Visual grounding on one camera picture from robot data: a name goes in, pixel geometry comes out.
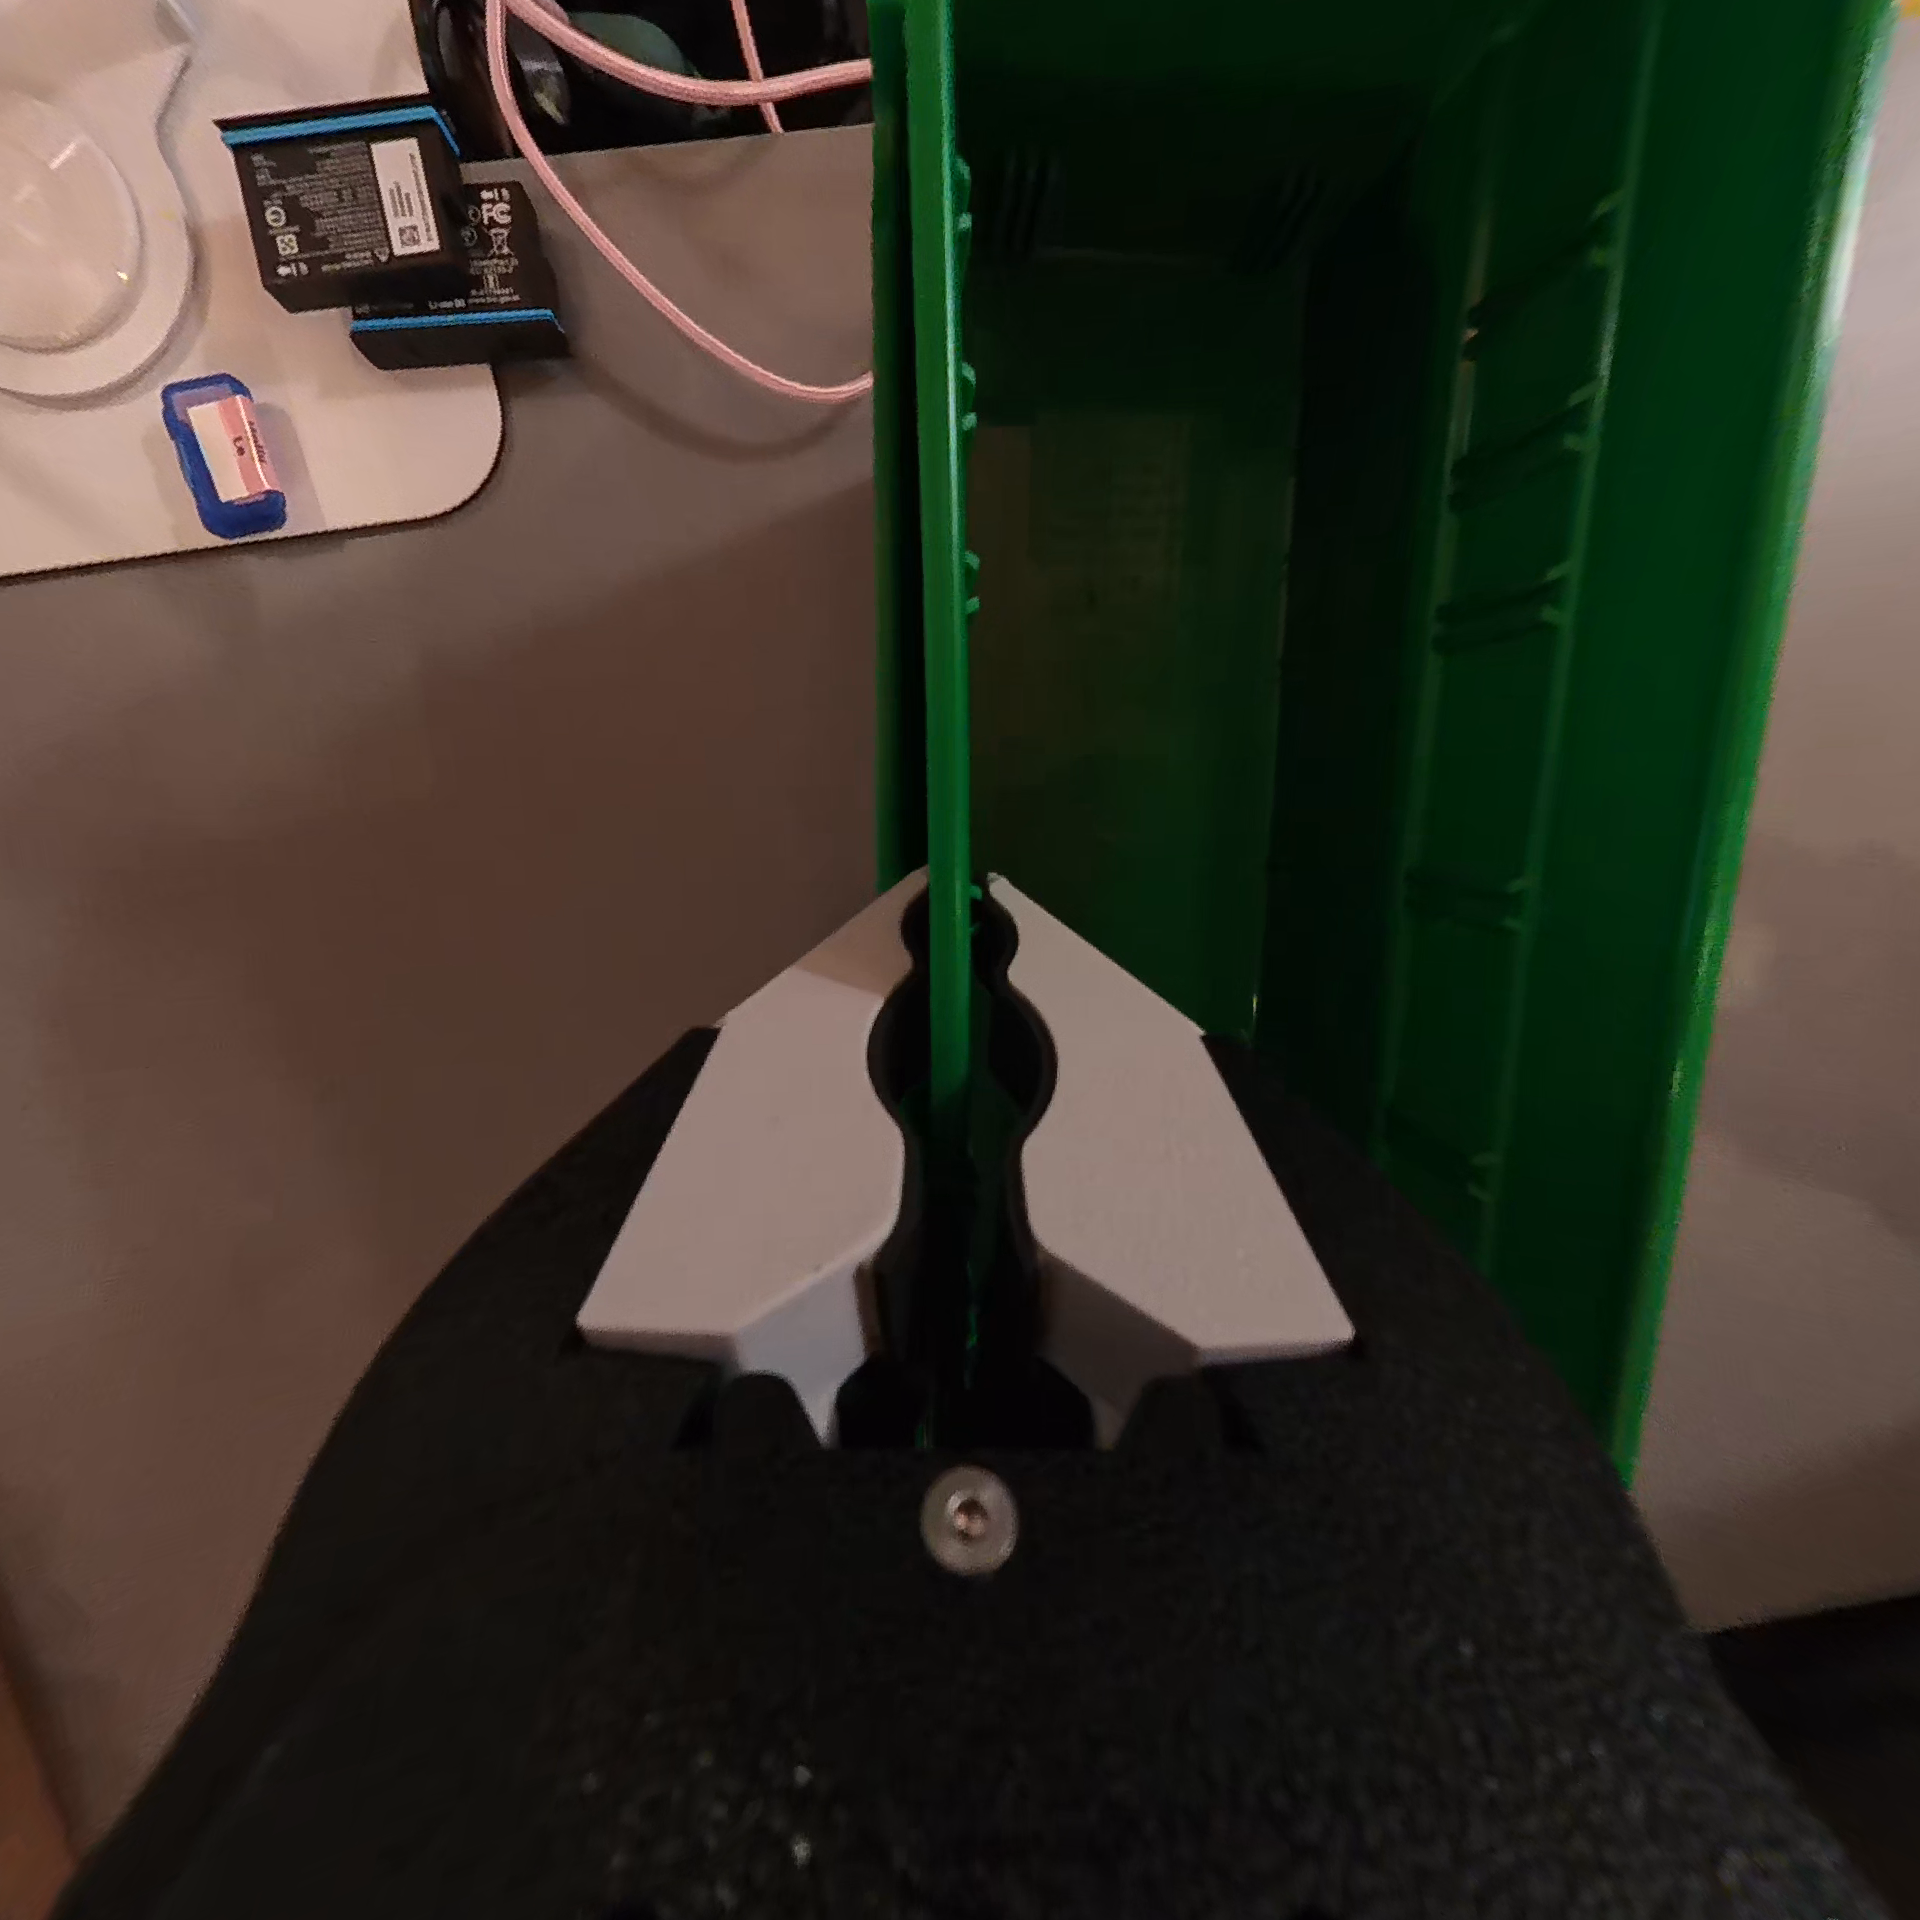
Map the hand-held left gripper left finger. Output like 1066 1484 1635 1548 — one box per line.
573 866 939 1450

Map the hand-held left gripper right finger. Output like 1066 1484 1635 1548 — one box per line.
965 869 1362 1451

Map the green plastic bin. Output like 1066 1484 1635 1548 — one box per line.
870 0 1900 1487

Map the small blue box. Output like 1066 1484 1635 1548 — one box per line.
160 372 289 539

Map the black box blue stripe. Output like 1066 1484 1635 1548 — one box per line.
216 93 470 317

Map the small teal object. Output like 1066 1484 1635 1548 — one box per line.
565 0 696 89

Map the white round disc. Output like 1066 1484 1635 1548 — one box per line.
0 29 199 403

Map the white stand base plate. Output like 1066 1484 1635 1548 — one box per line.
0 0 508 582

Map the pink cable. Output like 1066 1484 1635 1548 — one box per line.
479 0 876 399

